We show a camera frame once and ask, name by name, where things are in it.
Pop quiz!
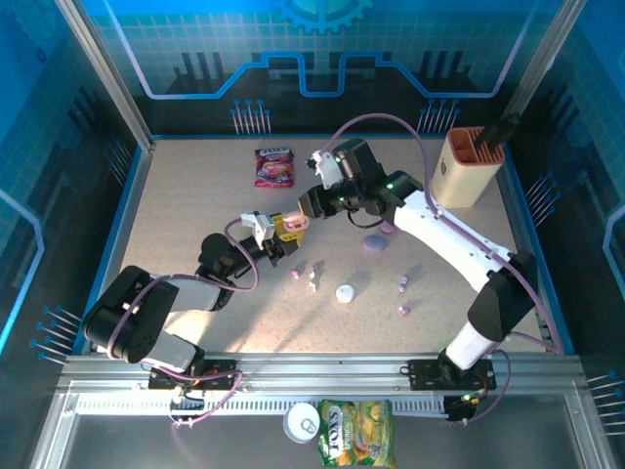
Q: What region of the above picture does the aluminium mounting rail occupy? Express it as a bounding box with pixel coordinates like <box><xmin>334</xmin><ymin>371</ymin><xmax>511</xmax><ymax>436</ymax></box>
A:
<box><xmin>61</xmin><ymin>352</ymin><xmax>582</xmax><ymax>392</ymax></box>

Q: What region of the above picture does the aluminium table side rail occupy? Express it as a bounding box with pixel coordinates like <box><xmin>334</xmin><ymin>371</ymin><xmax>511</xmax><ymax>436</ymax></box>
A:
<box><xmin>492</xmin><ymin>144</ymin><xmax>575</xmax><ymax>356</ymax></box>
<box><xmin>72</xmin><ymin>139</ymin><xmax>157</xmax><ymax>356</ymax></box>

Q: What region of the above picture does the black utensil handle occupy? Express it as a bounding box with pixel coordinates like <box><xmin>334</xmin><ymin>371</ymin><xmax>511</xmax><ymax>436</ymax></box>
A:
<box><xmin>474</xmin><ymin>111</ymin><xmax>521</xmax><ymax>148</ymax></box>

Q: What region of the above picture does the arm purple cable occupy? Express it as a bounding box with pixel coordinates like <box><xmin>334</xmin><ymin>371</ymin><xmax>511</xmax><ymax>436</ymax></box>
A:
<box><xmin>106</xmin><ymin>217</ymin><xmax>260</xmax><ymax>429</ymax></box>
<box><xmin>321</xmin><ymin>112</ymin><xmax>565</xmax><ymax>426</ymax></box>

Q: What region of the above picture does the red Fox's candy bag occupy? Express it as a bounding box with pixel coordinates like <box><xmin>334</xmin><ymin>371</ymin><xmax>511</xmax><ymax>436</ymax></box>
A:
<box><xmin>253</xmin><ymin>148</ymin><xmax>296</xmax><ymax>190</ymax></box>

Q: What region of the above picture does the beige utensil holder orange rim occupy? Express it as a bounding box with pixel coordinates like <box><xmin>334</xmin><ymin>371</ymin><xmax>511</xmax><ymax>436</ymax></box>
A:
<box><xmin>431</xmin><ymin>126</ymin><xmax>507</xmax><ymax>209</ymax></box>

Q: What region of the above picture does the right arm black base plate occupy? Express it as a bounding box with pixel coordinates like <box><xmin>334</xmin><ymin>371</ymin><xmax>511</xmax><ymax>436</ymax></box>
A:
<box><xmin>407</xmin><ymin>359</ymin><xmax>498</xmax><ymax>392</ymax></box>

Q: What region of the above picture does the aluminium frame post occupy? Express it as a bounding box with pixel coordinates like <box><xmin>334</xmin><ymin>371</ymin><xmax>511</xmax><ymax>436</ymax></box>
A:
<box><xmin>54</xmin><ymin>0</ymin><xmax>156</xmax><ymax>152</ymax></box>
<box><xmin>502</xmin><ymin>0</ymin><xmax>587</xmax><ymax>143</ymax></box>

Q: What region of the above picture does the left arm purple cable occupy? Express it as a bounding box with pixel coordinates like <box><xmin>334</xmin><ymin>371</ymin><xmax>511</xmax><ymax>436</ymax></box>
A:
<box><xmin>106</xmin><ymin>217</ymin><xmax>260</xmax><ymax>429</ymax></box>

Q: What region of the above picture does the white slotted cable duct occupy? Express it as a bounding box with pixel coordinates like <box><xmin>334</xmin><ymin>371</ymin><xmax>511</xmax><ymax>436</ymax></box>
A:
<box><xmin>75</xmin><ymin>396</ymin><xmax>448</xmax><ymax>417</ymax></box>

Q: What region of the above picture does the white round tin can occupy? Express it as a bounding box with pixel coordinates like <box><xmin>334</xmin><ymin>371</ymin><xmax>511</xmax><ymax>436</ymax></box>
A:
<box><xmin>282</xmin><ymin>401</ymin><xmax>321</xmax><ymax>445</ymax></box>

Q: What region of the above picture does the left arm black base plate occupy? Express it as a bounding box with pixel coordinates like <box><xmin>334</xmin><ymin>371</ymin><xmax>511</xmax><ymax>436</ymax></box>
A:
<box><xmin>147</xmin><ymin>359</ymin><xmax>239</xmax><ymax>392</ymax></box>

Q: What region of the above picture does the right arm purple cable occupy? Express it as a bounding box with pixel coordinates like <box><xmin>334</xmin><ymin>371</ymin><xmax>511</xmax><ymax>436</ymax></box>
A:
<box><xmin>321</xmin><ymin>112</ymin><xmax>565</xmax><ymax>426</ymax></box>

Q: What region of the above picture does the green Fox's candy bag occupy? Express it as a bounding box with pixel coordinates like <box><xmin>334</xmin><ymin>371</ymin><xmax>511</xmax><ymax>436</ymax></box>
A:
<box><xmin>316</xmin><ymin>399</ymin><xmax>397</xmax><ymax>469</ymax></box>

